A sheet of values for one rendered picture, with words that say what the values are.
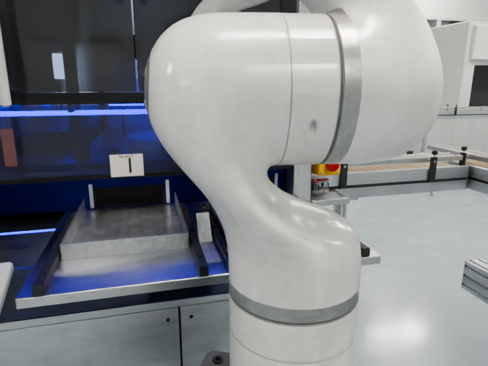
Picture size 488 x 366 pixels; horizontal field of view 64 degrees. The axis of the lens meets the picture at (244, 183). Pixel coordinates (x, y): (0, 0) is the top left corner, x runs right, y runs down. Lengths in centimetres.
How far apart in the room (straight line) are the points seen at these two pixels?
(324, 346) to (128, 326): 97
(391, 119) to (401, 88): 2
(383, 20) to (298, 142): 10
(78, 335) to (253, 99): 110
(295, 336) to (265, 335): 3
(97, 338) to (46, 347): 14
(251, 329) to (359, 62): 23
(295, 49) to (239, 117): 6
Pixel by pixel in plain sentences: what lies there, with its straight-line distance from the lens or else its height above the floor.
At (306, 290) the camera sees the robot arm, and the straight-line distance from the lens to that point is 32.
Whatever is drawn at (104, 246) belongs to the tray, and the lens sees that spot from 87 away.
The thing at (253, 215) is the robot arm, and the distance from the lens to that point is 28.
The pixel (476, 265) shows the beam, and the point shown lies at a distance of 178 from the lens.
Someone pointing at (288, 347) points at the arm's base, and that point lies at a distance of 34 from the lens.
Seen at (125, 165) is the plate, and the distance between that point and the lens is 108.
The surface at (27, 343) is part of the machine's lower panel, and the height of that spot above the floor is 53.
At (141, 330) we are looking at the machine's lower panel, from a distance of 128.
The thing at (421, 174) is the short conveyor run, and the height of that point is 91.
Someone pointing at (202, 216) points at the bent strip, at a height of 93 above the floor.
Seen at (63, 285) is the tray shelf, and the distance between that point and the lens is 79.
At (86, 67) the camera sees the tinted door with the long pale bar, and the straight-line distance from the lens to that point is 108.
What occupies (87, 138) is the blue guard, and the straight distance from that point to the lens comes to 108.
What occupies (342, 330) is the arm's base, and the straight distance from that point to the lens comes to 36.
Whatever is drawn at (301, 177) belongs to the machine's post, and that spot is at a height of 96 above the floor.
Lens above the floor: 123
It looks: 14 degrees down
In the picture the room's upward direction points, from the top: straight up
